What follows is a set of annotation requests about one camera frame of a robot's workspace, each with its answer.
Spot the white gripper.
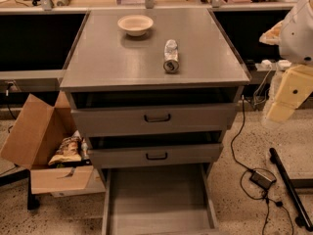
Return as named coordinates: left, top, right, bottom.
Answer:
left=259, top=0, right=313, bottom=123

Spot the silver redbull can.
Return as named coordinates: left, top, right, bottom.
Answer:
left=163, top=39, right=179, bottom=73

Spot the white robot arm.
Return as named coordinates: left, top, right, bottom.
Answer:
left=259, top=0, right=313, bottom=126

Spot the middle grey drawer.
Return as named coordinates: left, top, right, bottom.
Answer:
left=89, top=144, right=223, bottom=168

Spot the grey drawer cabinet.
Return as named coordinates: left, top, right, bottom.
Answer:
left=61, top=8, right=250, bottom=152

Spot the top grey drawer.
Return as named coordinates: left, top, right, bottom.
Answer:
left=71, top=104, right=236, bottom=137

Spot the bottom open grey drawer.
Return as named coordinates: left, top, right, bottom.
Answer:
left=101, top=164, right=229, bottom=235

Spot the white power strip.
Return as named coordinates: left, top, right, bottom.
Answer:
left=259, top=60, right=291, bottom=71

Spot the black power adapter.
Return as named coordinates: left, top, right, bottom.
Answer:
left=249, top=171, right=276, bottom=190

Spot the white ceramic bowl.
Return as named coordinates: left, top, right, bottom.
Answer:
left=117, top=15, right=154, bottom=37

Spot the black metal stand leg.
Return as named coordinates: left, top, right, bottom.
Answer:
left=269, top=148, right=313, bottom=232

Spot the small bottle in box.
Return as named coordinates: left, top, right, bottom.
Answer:
left=81, top=138, right=89, bottom=161

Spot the snack chip bag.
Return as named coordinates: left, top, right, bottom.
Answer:
left=48, top=137, right=81, bottom=165

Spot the open cardboard box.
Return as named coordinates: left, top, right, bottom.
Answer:
left=1, top=92, right=105, bottom=197

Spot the black power cable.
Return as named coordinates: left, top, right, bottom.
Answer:
left=230, top=95, right=295, bottom=235

